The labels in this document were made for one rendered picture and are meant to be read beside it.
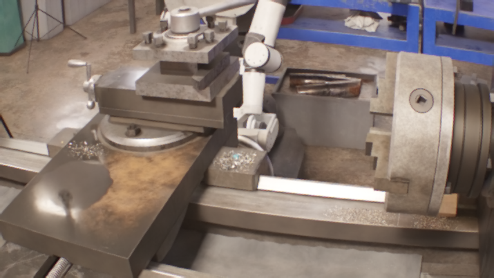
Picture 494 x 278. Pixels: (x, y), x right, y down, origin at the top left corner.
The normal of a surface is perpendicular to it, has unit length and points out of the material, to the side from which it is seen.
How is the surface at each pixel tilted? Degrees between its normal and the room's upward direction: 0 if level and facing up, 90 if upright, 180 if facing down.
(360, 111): 90
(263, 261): 8
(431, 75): 20
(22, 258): 0
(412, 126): 59
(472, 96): 16
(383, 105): 71
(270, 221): 90
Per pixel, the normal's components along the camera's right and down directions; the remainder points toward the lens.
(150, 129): -0.03, -0.88
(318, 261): -0.14, -0.76
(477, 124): -0.22, -0.22
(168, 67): -0.30, 0.46
